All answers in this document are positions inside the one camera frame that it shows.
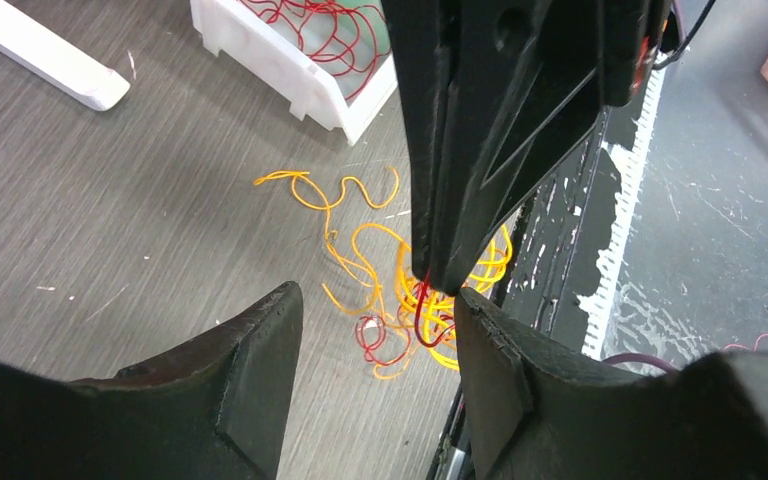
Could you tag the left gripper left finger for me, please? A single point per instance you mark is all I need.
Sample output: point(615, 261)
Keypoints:
point(214, 407)

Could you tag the white plastic bin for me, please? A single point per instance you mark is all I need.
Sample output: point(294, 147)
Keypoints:
point(331, 60)

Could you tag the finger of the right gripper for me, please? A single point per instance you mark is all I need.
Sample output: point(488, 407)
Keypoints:
point(422, 62)
point(526, 83)

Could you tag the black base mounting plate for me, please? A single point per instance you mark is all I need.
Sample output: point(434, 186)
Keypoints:
point(570, 236)

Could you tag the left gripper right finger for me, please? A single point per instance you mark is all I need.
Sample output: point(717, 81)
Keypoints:
point(538, 410)

